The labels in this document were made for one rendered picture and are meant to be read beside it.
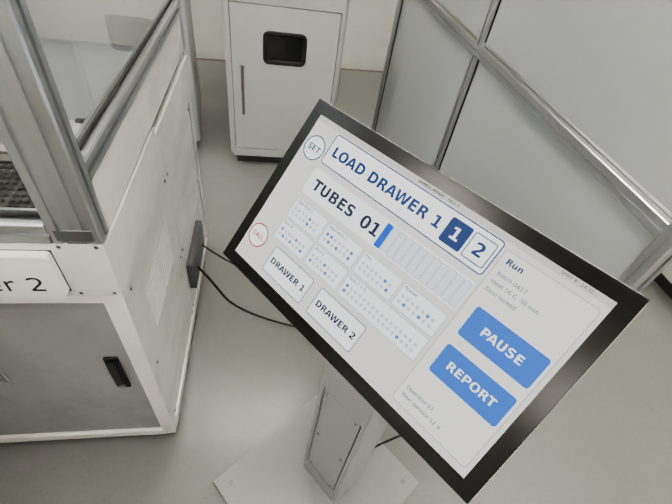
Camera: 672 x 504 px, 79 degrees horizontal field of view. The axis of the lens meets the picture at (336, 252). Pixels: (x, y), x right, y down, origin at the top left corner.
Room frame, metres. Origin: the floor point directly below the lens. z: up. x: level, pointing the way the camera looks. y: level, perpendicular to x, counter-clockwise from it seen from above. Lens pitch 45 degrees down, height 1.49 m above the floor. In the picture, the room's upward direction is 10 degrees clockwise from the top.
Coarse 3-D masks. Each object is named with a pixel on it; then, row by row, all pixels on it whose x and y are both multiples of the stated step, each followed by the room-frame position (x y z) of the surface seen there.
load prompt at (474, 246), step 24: (336, 144) 0.56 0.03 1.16; (336, 168) 0.53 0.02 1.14; (360, 168) 0.52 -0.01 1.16; (384, 168) 0.51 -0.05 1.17; (384, 192) 0.48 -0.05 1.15; (408, 192) 0.47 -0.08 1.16; (408, 216) 0.44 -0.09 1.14; (432, 216) 0.43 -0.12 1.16; (456, 216) 0.43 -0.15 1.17; (432, 240) 0.41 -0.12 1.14; (456, 240) 0.40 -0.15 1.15; (480, 240) 0.39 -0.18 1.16; (480, 264) 0.37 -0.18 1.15
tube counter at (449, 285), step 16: (368, 208) 0.47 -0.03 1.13; (368, 224) 0.45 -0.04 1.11; (384, 224) 0.44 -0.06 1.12; (368, 240) 0.43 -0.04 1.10; (384, 240) 0.42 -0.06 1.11; (400, 240) 0.42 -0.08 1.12; (416, 240) 0.41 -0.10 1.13; (400, 256) 0.40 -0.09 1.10; (416, 256) 0.40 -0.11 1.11; (432, 256) 0.39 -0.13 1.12; (416, 272) 0.38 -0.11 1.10; (432, 272) 0.37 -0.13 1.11; (448, 272) 0.37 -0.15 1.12; (432, 288) 0.36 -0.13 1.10; (448, 288) 0.35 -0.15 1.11; (464, 288) 0.35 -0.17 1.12; (448, 304) 0.34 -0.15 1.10
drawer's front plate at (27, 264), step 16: (0, 256) 0.41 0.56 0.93; (16, 256) 0.41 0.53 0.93; (32, 256) 0.42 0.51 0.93; (48, 256) 0.43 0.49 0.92; (0, 272) 0.40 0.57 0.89; (16, 272) 0.41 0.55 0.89; (32, 272) 0.41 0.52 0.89; (48, 272) 0.42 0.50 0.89; (0, 288) 0.40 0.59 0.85; (16, 288) 0.40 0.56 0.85; (32, 288) 0.41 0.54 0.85; (48, 288) 0.42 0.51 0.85; (64, 288) 0.43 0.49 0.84
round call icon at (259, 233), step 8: (256, 224) 0.50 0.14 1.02; (264, 224) 0.49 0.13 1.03; (248, 232) 0.49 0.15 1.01; (256, 232) 0.49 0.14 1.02; (264, 232) 0.48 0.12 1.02; (272, 232) 0.48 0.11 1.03; (248, 240) 0.48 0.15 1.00; (256, 240) 0.48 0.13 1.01; (264, 240) 0.47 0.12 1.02; (256, 248) 0.47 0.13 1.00
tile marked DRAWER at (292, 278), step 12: (276, 252) 0.45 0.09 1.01; (264, 264) 0.44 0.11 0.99; (276, 264) 0.44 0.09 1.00; (288, 264) 0.43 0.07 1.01; (276, 276) 0.42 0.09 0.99; (288, 276) 0.42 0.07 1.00; (300, 276) 0.41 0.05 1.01; (288, 288) 0.40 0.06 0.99; (300, 288) 0.40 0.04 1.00; (300, 300) 0.38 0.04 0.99
